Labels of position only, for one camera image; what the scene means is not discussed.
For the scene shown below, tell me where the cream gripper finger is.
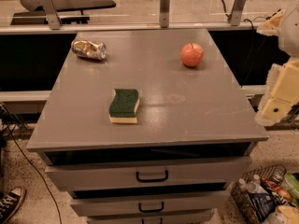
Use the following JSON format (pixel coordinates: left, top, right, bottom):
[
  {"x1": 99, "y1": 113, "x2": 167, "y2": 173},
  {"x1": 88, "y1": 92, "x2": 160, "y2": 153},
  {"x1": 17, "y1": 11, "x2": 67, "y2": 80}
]
[
  {"x1": 255, "y1": 57, "x2": 299, "y2": 126},
  {"x1": 257, "y1": 9, "x2": 285, "y2": 36}
]

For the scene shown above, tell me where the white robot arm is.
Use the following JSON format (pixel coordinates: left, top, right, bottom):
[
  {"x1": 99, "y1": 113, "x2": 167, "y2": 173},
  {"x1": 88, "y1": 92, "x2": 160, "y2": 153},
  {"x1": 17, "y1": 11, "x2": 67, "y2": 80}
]
[{"x1": 255, "y1": 0, "x2": 299, "y2": 126}]

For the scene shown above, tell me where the red apple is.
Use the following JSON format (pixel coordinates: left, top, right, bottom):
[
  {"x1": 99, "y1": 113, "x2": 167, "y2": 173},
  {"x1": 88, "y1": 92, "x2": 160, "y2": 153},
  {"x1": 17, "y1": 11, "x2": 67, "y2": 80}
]
[{"x1": 180, "y1": 43, "x2": 204, "y2": 67}]

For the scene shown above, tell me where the green snack bag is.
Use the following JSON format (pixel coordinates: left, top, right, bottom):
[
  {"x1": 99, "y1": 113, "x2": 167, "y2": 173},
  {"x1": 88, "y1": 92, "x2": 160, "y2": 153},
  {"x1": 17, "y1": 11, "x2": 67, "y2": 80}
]
[{"x1": 281, "y1": 173, "x2": 299, "y2": 203}]

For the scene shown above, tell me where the red snack bag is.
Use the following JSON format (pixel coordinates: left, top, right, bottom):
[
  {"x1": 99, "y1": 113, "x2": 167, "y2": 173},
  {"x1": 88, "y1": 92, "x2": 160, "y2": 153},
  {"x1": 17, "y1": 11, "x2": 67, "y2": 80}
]
[{"x1": 261, "y1": 177, "x2": 292, "y2": 202}]

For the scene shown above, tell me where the clear plastic water bottle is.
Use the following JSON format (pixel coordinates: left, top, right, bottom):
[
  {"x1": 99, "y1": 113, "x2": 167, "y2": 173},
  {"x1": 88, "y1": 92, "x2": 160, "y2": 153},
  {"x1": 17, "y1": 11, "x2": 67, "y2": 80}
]
[{"x1": 247, "y1": 175, "x2": 266, "y2": 193}]

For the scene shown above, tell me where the blue snack bag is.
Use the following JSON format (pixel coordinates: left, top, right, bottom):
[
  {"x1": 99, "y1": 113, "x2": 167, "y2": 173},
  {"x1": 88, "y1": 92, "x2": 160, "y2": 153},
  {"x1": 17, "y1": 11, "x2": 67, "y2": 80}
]
[{"x1": 249, "y1": 193, "x2": 276, "y2": 221}]

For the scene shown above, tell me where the middle grey drawer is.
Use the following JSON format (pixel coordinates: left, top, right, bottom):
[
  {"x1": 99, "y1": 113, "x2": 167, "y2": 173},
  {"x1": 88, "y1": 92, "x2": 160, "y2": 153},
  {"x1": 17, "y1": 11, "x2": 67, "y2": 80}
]
[{"x1": 70, "y1": 190, "x2": 230, "y2": 217}]

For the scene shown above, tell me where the grey drawer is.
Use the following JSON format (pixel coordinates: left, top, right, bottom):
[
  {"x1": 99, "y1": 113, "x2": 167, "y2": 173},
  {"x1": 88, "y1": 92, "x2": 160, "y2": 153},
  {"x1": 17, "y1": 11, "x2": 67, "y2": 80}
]
[
  {"x1": 87, "y1": 209, "x2": 214, "y2": 224},
  {"x1": 70, "y1": 190, "x2": 230, "y2": 217},
  {"x1": 46, "y1": 156, "x2": 251, "y2": 191}
]

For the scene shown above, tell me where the grey drawer cabinet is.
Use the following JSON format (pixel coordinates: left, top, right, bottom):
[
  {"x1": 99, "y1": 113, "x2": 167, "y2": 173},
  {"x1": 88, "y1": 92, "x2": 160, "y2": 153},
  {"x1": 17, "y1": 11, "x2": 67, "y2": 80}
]
[{"x1": 25, "y1": 28, "x2": 270, "y2": 224}]

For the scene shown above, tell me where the bottom grey drawer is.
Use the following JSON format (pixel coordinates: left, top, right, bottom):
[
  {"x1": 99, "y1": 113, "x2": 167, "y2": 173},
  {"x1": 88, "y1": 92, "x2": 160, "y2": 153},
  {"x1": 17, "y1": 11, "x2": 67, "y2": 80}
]
[{"x1": 87, "y1": 209, "x2": 214, "y2": 224}]

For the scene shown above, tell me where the green and yellow sponge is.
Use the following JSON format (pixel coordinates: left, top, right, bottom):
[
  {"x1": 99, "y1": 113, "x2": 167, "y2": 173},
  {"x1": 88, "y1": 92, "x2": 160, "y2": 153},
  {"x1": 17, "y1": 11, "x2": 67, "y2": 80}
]
[{"x1": 109, "y1": 89, "x2": 140, "y2": 124}]

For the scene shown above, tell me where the top grey drawer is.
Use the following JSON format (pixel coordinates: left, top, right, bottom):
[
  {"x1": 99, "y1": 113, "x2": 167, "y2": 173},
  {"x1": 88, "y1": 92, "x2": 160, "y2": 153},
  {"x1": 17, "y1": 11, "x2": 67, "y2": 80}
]
[{"x1": 46, "y1": 156, "x2": 251, "y2": 191}]

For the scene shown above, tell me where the black canvas sneaker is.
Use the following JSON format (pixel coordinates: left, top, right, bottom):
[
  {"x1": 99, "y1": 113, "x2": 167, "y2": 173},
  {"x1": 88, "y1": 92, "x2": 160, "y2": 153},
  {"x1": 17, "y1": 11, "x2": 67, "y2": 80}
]
[{"x1": 0, "y1": 187, "x2": 26, "y2": 224}]

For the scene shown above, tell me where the right metal rail bracket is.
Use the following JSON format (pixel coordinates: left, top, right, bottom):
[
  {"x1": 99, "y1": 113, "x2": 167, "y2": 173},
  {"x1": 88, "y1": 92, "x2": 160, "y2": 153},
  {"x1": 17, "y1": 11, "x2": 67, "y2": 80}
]
[{"x1": 228, "y1": 0, "x2": 247, "y2": 26}]

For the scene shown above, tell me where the metal rail bracket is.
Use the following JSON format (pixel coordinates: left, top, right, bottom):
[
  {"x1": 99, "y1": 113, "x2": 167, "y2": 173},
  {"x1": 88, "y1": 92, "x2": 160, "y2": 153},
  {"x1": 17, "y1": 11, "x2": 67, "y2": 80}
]
[
  {"x1": 39, "y1": 0, "x2": 61, "y2": 30},
  {"x1": 228, "y1": 0, "x2": 247, "y2": 26},
  {"x1": 159, "y1": 0, "x2": 170, "y2": 28}
]

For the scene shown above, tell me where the wire basket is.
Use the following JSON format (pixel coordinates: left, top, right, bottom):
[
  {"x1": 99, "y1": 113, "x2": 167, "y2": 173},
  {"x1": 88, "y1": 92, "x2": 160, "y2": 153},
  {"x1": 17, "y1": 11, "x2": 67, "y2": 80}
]
[{"x1": 231, "y1": 164, "x2": 289, "y2": 224}]

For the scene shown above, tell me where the middle metal rail bracket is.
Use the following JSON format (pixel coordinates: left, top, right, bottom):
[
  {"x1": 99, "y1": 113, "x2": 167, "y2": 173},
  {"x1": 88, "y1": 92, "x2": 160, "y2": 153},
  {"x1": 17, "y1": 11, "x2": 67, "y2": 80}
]
[{"x1": 159, "y1": 0, "x2": 170, "y2": 28}]

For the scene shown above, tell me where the left metal rail bracket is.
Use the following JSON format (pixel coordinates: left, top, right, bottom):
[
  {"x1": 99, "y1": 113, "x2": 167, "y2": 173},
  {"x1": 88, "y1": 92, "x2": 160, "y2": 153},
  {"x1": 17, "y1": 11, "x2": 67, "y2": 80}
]
[{"x1": 39, "y1": 0, "x2": 61, "y2": 30}]

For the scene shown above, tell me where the black floor cable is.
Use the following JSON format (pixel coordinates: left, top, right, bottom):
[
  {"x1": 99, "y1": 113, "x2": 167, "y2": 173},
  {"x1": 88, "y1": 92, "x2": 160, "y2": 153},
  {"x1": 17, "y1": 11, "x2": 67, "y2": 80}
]
[{"x1": 0, "y1": 103, "x2": 64, "y2": 224}]

